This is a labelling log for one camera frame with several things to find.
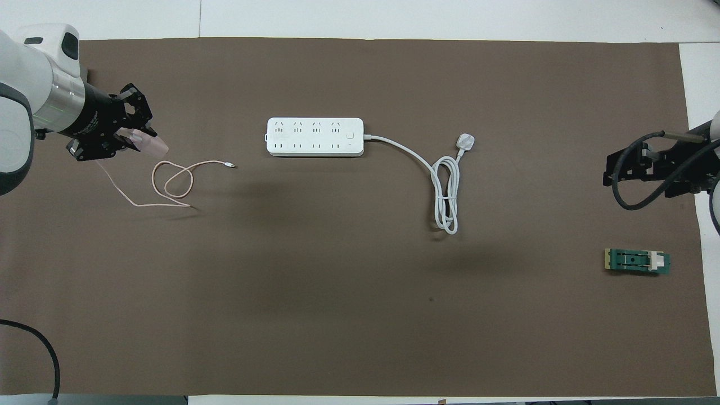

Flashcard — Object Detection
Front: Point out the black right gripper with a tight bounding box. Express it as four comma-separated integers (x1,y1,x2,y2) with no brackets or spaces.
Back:
602,137,720,198

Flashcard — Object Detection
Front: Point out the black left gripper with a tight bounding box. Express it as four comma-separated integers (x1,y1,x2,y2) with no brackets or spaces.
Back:
58,84,158,163

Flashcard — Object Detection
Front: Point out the pink charger block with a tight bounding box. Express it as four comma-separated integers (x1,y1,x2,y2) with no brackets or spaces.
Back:
129,128,169,157

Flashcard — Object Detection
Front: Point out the pink charger cable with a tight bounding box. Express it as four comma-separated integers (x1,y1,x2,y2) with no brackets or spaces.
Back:
95,157,237,209

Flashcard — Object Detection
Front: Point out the white power strip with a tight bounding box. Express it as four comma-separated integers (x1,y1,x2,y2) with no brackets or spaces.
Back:
265,116,366,158

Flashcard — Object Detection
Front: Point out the green circuit board module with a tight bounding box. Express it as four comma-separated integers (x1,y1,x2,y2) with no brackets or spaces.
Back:
604,247,673,277

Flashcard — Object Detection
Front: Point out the brown table mat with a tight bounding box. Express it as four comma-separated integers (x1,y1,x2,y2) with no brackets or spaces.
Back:
0,37,711,398

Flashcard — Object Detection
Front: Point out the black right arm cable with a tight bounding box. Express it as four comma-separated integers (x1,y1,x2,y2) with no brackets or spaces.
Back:
611,130,720,212

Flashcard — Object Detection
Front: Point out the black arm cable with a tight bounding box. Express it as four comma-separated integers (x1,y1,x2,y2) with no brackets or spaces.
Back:
0,318,61,403
611,130,720,212

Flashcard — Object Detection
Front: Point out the white power cord with plug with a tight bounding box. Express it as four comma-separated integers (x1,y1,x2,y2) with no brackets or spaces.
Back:
363,132,477,236

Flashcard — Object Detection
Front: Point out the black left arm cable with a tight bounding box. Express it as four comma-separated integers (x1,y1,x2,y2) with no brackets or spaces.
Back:
0,318,61,403

